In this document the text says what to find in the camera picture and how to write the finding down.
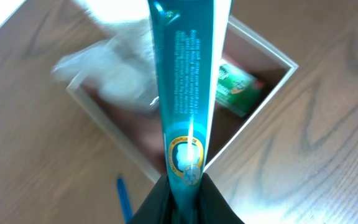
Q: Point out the clear pump bottle dark liquid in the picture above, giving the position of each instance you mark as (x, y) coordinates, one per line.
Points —
(120, 68)

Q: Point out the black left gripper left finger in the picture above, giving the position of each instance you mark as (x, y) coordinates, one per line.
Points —
(158, 205)

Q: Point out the white box with pink interior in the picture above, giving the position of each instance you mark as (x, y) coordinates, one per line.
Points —
(139, 135)

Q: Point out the teal white toothpaste tube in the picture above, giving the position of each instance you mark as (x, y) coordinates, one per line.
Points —
(188, 41)

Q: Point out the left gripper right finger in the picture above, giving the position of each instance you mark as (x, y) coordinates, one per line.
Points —
(211, 205)

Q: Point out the blue disposable razor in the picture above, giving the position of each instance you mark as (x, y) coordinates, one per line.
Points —
(124, 200)

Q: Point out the green soap packet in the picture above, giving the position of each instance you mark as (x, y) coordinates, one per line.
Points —
(237, 90)

